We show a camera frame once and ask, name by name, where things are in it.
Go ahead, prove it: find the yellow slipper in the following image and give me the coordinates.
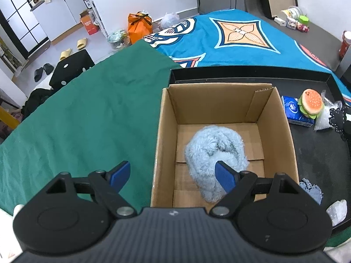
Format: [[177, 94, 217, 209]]
[[77, 37, 88, 50], [59, 48, 72, 60]]

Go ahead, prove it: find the yellow slipper left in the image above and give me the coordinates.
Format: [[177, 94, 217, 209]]
[[59, 48, 72, 60]]

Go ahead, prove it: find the white plastic tub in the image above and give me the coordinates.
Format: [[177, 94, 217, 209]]
[[278, 6, 307, 20]]

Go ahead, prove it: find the green lid jar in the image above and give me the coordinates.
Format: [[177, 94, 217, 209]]
[[299, 15, 309, 26]]

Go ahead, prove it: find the red can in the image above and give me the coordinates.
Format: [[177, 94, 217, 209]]
[[338, 30, 351, 60]]

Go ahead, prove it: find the green fabric cloth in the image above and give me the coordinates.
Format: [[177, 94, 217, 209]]
[[1, 40, 178, 213]]

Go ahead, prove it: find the white fluffy towel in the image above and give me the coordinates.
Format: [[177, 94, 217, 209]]
[[0, 204, 24, 263]]

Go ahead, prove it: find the black dice stool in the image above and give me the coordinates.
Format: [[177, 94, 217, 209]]
[[49, 49, 95, 91]]

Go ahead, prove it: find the black slipper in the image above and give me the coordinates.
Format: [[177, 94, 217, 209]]
[[43, 63, 55, 75], [34, 67, 43, 83]]

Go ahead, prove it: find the black slipper right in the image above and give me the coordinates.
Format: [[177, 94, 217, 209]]
[[43, 63, 55, 75]]

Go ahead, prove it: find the teal patterned bag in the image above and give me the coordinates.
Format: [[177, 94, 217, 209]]
[[107, 29, 130, 50]]

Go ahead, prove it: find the fluffy light blue towel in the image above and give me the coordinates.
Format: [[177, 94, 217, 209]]
[[184, 125, 249, 203]]

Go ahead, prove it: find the blue patterned blanket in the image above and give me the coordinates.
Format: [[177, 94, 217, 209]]
[[143, 8, 351, 108]]

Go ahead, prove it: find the orange cardboard box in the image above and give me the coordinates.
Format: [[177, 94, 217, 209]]
[[80, 10, 99, 35]]

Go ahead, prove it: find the plush hamburger toy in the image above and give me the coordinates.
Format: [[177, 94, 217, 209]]
[[297, 89, 324, 119]]

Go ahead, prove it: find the black shallow tray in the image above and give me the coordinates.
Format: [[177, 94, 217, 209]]
[[169, 65, 350, 208]]

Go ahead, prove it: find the brown cardboard box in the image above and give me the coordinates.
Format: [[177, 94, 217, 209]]
[[150, 83, 299, 209]]

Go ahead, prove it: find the blue tissue pack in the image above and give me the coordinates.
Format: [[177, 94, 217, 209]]
[[281, 96, 314, 127]]

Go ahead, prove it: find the small blue-grey cloth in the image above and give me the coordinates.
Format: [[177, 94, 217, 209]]
[[299, 178, 323, 205]]

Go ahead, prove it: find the clear plastic bag white filling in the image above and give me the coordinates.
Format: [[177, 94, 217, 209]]
[[313, 90, 342, 131]]

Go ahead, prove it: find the black spray bottle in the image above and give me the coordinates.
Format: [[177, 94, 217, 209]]
[[83, 0, 92, 9]]

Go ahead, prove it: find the orange gift bag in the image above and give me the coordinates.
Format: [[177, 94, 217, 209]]
[[127, 12, 153, 44]]

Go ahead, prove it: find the small white cloth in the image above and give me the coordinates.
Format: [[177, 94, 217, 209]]
[[326, 199, 348, 226]]

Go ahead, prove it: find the yellow slipper right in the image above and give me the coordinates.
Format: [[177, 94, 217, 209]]
[[77, 37, 88, 50]]

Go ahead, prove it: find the black lace scrunchie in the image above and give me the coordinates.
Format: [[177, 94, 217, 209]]
[[329, 106, 351, 144]]

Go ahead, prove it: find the black clothes pile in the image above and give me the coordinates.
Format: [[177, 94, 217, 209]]
[[21, 89, 55, 119]]

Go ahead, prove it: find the black slipper left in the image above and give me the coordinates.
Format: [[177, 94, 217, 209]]
[[34, 67, 43, 83]]

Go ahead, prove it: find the white kitchen cabinet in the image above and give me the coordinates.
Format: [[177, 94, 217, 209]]
[[32, 0, 88, 41]]

